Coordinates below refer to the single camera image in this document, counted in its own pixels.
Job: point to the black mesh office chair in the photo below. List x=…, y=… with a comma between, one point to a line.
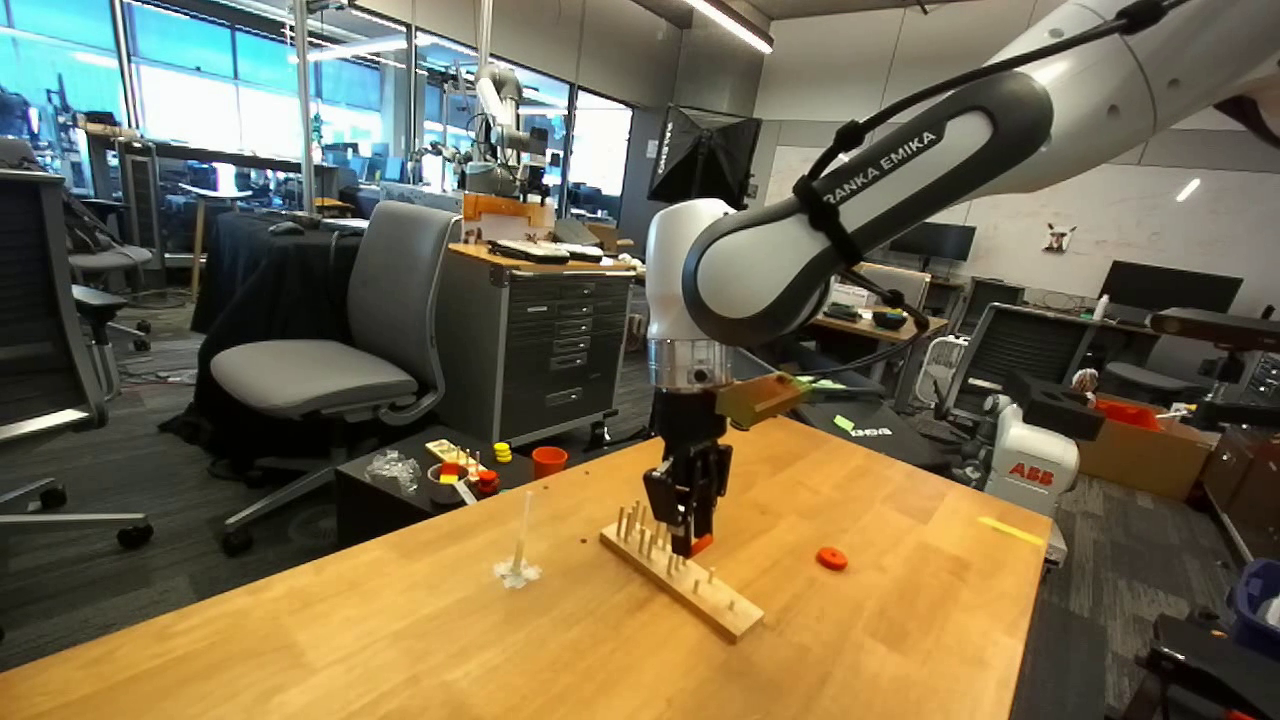
x=44, y=305

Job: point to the dark keyboard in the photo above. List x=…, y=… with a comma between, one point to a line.
x=547, y=248

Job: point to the cardboard box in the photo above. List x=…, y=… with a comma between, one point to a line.
x=1144, y=461

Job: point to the dark monitor back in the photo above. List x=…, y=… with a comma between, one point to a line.
x=1034, y=347

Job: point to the orange wooden box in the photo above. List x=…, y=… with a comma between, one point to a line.
x=504, y=218

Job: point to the low black table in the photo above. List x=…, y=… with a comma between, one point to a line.
x=403, y=505

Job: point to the wooden peg base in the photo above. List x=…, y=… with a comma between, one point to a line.
x=727, y=615

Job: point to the grey office chair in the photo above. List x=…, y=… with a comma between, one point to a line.
x=306, y=374

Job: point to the black monitor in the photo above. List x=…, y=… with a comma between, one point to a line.
x=1174, y=284

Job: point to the red item on carton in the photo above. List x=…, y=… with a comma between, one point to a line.
x=1125, y=409

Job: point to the red cup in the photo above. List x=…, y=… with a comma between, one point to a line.
x=482, y=480

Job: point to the clear plastic wrap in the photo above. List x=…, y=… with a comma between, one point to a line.
x=389, y=467

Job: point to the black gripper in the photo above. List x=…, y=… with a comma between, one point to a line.
x=686, y=427

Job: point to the orange disk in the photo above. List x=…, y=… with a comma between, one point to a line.
x=835, y=558
x=703, y=545

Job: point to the yellow tape strip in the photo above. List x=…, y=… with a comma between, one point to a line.
x=1011, y=529

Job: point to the black floor equipment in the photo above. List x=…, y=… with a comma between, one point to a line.
x=1213, y=674

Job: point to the black softbox light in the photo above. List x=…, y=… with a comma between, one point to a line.
x=704, y=160

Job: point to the yellow block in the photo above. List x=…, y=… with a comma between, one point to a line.
x=501, y=452

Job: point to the beige packet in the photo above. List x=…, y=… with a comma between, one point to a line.
x=454, y=452

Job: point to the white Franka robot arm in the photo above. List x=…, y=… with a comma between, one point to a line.
x=746, y=264

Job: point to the orange cup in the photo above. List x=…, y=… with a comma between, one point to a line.
x=551, y=461

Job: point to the white ABB robot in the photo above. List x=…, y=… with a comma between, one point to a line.
x=1034, y=467

